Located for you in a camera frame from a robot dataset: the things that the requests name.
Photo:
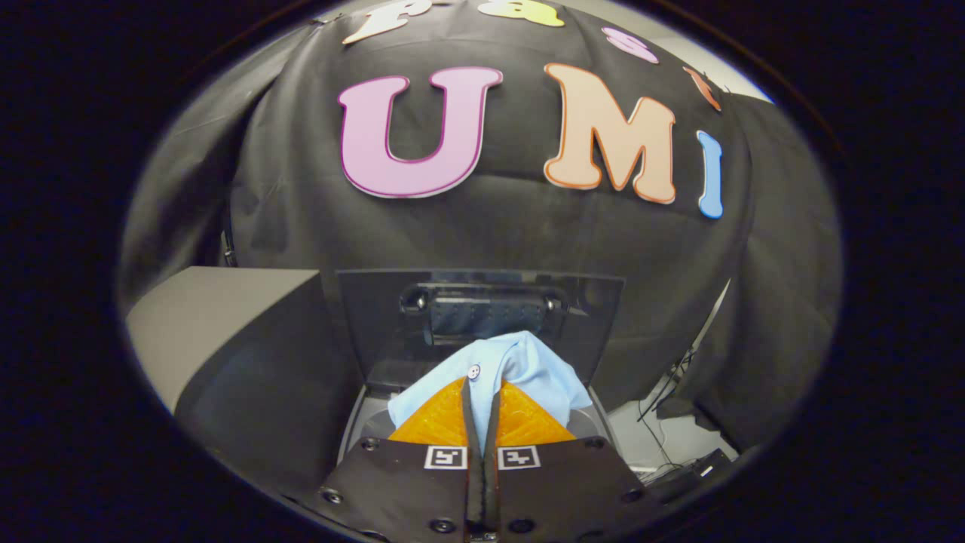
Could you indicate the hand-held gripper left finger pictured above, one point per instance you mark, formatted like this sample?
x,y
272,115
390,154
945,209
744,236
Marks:
x,y
471,483

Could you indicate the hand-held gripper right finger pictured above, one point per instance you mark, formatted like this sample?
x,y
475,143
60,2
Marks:
x,y
491,483

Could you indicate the light blue shirt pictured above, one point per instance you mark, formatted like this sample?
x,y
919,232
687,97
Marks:
x,y
535,369

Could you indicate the black power box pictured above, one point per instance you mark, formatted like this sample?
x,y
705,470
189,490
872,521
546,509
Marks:
x,y
693,471

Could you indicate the black backdrop cloth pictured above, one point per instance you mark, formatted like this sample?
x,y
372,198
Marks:
x,y
528,226

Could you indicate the black and white cabinet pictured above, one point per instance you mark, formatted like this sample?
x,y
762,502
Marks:
x,y
226,332

